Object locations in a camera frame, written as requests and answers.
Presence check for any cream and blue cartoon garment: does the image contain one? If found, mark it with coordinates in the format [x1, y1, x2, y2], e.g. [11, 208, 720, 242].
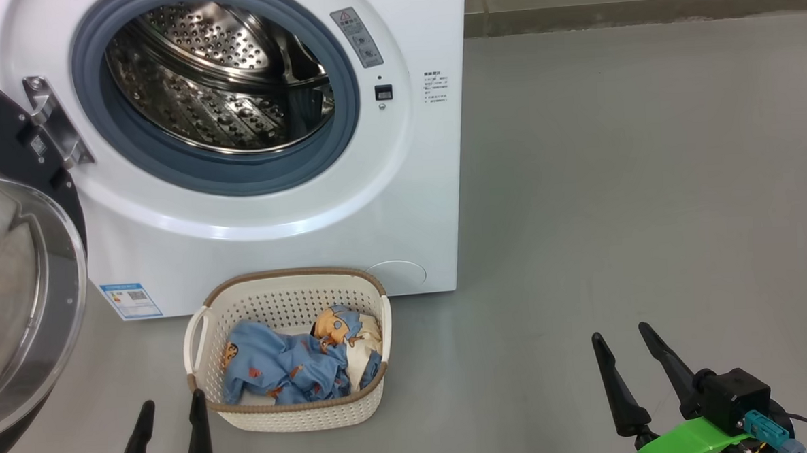
[310, 302, 387, 395]

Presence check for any metal door hinge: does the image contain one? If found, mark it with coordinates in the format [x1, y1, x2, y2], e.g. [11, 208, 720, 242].
[22, 73, 96, 171]

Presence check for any blue cartoon print garment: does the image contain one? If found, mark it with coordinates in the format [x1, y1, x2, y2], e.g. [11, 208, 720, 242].
[220, 316, 352, 409]

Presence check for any grey warning sticker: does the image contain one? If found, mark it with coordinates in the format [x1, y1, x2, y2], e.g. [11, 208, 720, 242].
[329, 5, 386, 71]

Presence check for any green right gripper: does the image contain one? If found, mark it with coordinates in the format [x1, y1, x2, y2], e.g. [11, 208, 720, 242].
[590, 318, 758, 453]

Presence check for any cream perforated laundry basket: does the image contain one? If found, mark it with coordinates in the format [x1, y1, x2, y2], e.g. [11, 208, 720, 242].
[180, 264, 397, 437]

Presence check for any white front-load washing machine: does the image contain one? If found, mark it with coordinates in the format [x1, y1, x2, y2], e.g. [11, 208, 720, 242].
[0, 0, 480, 327]

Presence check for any blue energy label sticker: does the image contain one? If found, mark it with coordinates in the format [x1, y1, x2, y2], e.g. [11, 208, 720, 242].
[99, 282, 164, 323]

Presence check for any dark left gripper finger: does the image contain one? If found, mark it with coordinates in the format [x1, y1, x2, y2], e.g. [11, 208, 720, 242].
[175, 388, 216, 453]
[115, 400, 158, 453]

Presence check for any printed text label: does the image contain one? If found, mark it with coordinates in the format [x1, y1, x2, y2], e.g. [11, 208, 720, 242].
[422, 69, 450, 106]

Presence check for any black round glass washer door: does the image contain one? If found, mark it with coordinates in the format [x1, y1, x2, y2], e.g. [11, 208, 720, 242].
[0, 61, 98, 453]

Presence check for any teal camera cable connector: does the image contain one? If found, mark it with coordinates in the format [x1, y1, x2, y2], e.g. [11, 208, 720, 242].
[743, 408, 806, 453]

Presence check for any round white filter cover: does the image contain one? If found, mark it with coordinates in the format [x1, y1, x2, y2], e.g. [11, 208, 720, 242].
[365, 258, 428, 297]

